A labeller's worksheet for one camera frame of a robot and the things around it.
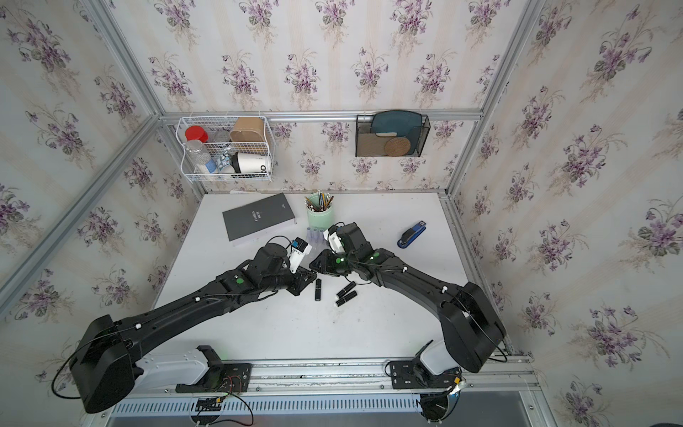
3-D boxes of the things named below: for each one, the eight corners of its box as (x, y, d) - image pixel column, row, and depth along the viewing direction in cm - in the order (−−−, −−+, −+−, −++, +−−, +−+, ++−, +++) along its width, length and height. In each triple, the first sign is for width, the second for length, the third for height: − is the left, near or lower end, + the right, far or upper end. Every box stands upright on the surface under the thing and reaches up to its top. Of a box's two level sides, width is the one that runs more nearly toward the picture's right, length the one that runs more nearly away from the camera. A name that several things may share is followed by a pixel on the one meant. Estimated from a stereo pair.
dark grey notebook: (231, 244, 104) (229, 239, 101) (224, 217, 113) (221, 212, 110) (295, 220, 111) (294, 215, 109) (283, 197, 120) (282, 192, 118)
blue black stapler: (403, 250, 103) (406, 243, 99) (396, 244, 104) (398, 237, 101) (426, 230, 109) (429, 222, 106) (418, 224, 111) (421, 217, 107)
